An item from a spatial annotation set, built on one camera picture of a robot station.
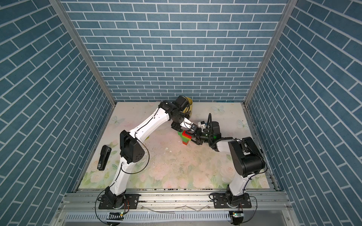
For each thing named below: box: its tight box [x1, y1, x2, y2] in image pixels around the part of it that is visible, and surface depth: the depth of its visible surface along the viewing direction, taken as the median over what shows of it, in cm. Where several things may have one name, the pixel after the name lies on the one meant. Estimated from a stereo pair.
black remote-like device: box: [97, 145, 112, 171], surface depth 88 cm
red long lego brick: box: [181, 129, 192, 140], surface depth 88 cm
